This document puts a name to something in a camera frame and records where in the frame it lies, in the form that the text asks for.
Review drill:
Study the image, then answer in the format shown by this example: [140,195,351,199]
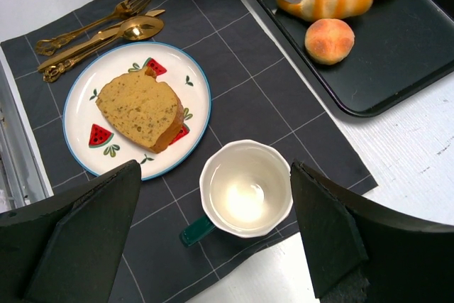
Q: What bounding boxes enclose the gold knife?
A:
[37,9,166,72]

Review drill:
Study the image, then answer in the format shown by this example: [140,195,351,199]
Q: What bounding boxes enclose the gold spoon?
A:
[42,15,165,83]

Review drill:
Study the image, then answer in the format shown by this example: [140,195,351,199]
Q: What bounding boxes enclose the small round bread bun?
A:
[304,18,355,65]

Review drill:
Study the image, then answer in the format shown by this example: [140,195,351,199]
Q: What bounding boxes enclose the dark grey checked placemat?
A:
[1,0,376,302]

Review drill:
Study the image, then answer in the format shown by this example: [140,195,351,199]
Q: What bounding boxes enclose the white watermelon pattern plate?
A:
[62,42,211,180]

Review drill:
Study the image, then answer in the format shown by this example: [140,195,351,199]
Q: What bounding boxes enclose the white and green mug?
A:
[179,140,293,247]

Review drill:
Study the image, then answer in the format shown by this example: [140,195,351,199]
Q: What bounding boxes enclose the gold fork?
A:
[34,0,153,57]

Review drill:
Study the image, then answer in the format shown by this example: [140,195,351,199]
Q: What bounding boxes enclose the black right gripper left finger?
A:
[1,160,141,302]

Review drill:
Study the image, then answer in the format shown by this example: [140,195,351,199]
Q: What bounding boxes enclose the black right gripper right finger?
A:
[291,161,453,302]

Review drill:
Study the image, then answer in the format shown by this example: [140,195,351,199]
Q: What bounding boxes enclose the aluminium table edge rail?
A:
[1,70,49,211]

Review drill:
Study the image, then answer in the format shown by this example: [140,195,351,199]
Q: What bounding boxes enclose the black baking tray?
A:
[257,0,453,117]

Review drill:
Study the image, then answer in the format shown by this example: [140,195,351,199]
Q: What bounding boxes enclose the striped croissant bread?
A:
[277,0,373,22]

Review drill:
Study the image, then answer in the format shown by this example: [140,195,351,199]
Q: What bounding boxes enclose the brown bread slice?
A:
[96,67,184,153]

